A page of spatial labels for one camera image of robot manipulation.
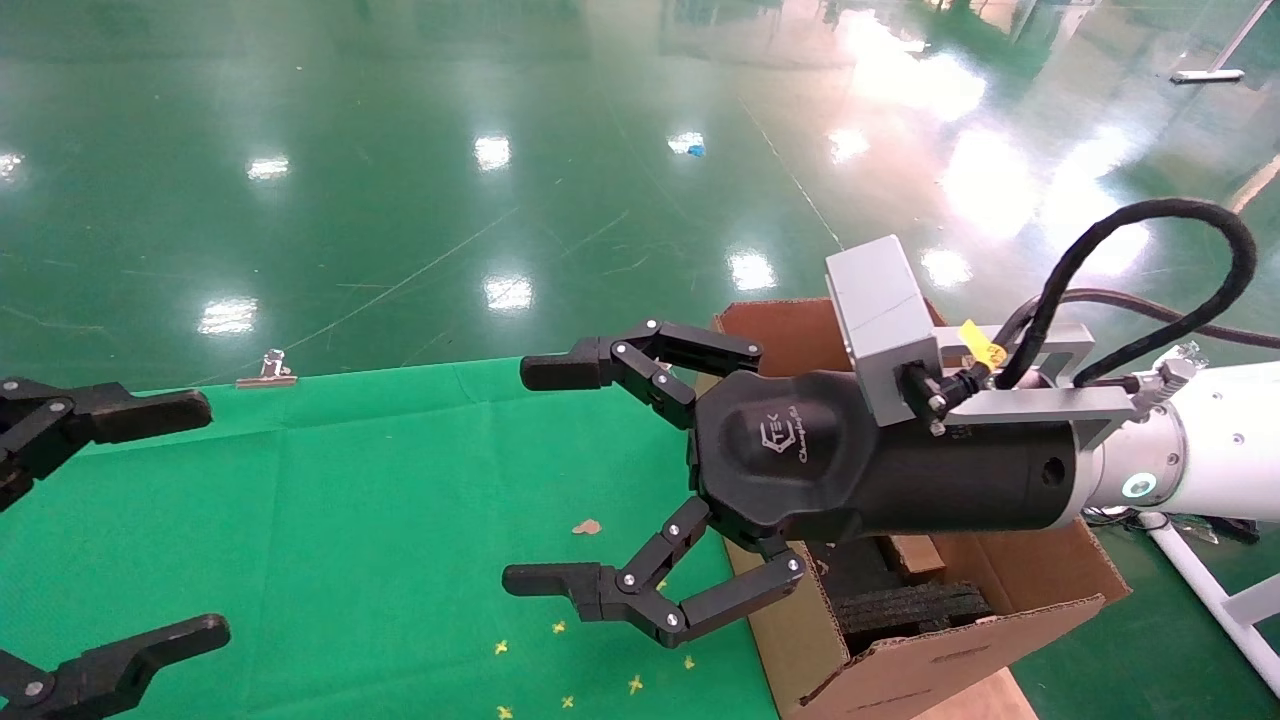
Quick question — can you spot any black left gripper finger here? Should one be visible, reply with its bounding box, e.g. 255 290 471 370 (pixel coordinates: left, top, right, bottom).
0 613 232 720
0 377 214 512

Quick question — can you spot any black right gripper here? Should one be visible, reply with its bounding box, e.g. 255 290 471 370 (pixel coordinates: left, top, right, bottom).
501 319 1091 650

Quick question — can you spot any large open cardboard carton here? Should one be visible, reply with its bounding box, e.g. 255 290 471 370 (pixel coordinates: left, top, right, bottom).
711 297 1132 720

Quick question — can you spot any brown printed cardboard sheet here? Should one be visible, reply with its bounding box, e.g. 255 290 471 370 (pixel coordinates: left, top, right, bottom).
912 667 1037 720

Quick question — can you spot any silver binder clip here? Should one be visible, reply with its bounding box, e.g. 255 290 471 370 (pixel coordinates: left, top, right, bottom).
234 348 299 390

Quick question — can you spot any green table cloth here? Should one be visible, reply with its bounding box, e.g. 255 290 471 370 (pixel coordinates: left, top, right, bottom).
0 357 782 720

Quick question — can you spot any black foam insert block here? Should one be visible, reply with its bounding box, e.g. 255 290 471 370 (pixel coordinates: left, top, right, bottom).
833 582 994 657

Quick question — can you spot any yellow cable tag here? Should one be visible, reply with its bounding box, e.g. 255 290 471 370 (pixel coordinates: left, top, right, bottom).
957 319 1010 370

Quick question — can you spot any grey metal camera bracket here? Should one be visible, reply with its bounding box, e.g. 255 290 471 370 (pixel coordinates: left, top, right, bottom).
934 321 1142 450

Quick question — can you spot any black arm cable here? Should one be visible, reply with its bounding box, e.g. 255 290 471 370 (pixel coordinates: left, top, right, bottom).
1058 288 1280 352

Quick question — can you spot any black sleeved camera cable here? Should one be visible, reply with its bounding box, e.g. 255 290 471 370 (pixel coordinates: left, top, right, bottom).
898 197 1259 414

